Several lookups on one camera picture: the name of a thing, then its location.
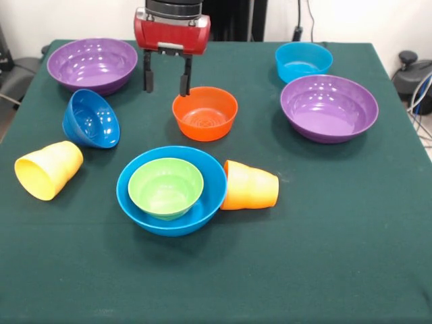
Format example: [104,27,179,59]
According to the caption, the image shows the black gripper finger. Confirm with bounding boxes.
[142,50,155,92]
[178,55,194,98]

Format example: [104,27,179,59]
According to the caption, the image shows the yellow plastic cup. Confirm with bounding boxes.
[14,140,84,202]

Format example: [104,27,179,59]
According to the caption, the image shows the black office chair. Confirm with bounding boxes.
[0,23,50,102]

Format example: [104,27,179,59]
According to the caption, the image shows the tangle of floor cables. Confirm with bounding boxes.
[406,72,432,142]

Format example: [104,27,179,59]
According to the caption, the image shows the dark blue plastic bowl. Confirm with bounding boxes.
[62,88,122,150]

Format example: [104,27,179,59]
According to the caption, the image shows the large light blue bowl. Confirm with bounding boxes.
[115,145,228,238]

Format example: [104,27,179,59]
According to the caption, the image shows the orange plastic cup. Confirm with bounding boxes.
[219,159,280,211]

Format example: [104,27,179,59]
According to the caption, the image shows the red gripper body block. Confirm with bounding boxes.
[133,7,212,57]

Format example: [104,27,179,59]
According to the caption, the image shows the green plastic bowl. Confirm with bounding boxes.
[127,157,205,222]

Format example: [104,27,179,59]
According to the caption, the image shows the black hanging cable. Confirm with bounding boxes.
[292,0,304,42]

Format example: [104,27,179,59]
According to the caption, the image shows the purple plastic bowl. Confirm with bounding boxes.
[46,37,139,97]
[279,74,380,145]

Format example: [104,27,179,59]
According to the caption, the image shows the orange-red plastic bowl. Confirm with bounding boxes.
[171,86,239,142]

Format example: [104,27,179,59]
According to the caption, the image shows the dark green tablecloth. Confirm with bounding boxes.
[0,39,432,324]

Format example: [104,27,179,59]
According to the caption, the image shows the small light blue bowl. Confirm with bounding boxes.
[275,41,334,84]

